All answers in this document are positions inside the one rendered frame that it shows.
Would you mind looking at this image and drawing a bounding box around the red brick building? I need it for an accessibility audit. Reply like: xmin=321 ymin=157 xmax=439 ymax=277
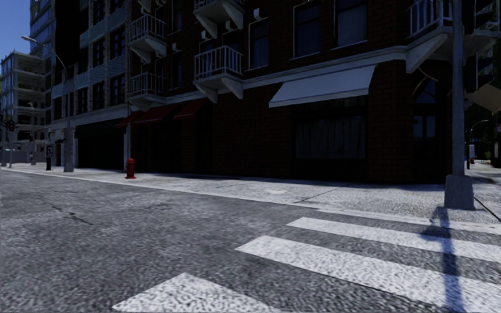
xmin=124 ymin=0 xmax=501 ymax=185

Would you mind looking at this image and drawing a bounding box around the dark building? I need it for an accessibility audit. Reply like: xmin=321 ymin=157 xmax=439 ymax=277
xmin=50 ymin=0 xmax=132 ymax=171

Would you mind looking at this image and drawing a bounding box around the grey street lamp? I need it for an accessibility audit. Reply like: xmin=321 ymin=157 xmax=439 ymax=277
xmin=21 ymin=35 xmax=75 ymax=173
xmin=465 ymin=119 xmax=490 ymax=171

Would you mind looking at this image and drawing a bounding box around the grey pole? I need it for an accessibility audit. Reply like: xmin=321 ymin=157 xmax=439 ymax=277
xmin=444 ymin=0 xmax=475 ymax=211

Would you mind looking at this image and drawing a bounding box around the pale concrete building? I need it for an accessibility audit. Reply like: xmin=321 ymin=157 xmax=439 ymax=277
xmin=0 ymin=50 xmax=51 ymax=165

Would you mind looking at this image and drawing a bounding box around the traffic light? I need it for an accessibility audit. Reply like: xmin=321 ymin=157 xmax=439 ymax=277
xmin=1 ymin=117 xmax=16 ymax=168

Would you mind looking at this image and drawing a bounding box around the glass tower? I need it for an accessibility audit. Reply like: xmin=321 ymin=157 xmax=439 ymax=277
xmin=29 ymin=0 xmax=56 ymax=59

